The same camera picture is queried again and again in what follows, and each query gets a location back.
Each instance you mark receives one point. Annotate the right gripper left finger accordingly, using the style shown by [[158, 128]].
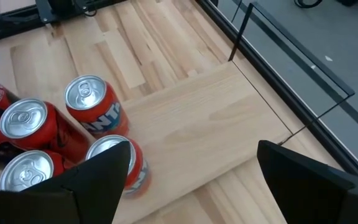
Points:
[[57, 205]]

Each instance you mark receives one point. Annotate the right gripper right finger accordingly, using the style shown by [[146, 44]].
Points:
[[322, 199]]

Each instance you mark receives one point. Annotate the red Coke Zero can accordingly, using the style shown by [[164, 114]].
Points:
[[23, 118], [26, 171]]

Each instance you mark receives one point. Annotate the red Coke can shelf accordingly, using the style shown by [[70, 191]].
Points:
[[138, 174]]

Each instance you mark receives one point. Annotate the Fanta can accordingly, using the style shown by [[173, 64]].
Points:
[[95, 105]]

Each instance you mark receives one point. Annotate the black aluminium table frame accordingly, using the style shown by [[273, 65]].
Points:
[[291, 95]]

